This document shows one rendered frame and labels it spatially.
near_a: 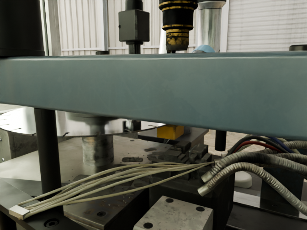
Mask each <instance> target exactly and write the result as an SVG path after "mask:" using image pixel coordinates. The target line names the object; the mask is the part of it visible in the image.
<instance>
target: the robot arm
mask: <svg viewBox="0 0 307 230"><path fill-rule="evenodd" d="M226 2H227V0H198V7H197V9H198V47H197V48H196V49H195V50H193V51H192V53H199V52H220V38H221V17H222V8H223V7H224V6H225V5H226ZM165 44H166V31H163V29H161V37H160V46H159V53H167V50H166V45H165ZM189 133H191V127H187V126H184V134H183V135H186V134H189ZM169 140H170V139H164V142H163V143H164V144H167V142H168V141H169Z"/></svg>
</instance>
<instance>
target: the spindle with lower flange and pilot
mask: <svg viewBox="0 0 307 230"><path fill-rule="evenodd" d="M82 149H83V163H84V164H85V165H88V166H104V165H107V164H110V163H112V162H113V161H114V148H113V136H100V135H99V133H97V137H82Z"/></svg>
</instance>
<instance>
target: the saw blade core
mask: <svg viewBox="0 0 307 230"><path fill-rule="evenodd" d="M55 112H56V124H57V135H58V137H64V136H65V138H70V137H97V133H99V135H100V136H113V135H122V134H129V132H131V133H135V132H141V131H148V130H152V129H155V128H160V127H163V126H166V125H169V124H161V123H154V122H146V121H139V120H128V119H121V118H113V117H75V116H69V115H67V114H66V112H65V111H57V110H56V111H55ZM0 129H2V130H4V131H7V132H11V133H15V134H20V135H27V136H37V134H36V124H35V116H34V108H31V107H25V108H20V109H17V110H13V111H10V112H7V113H5V114H2V115H1V116H0Z"/></svg>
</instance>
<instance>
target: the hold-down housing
mask: <svg viewBox="0 0 307 230"><path fill-rule="evenodd" d="M142 1H143V0H125V11H120V12H118V25H119V26H118V28H119V41H120V42H125V43H126V45H129V44H140V45H143V43H144V42H149V41H150V13H149V12H146V11H143V2H142Z"/></svg>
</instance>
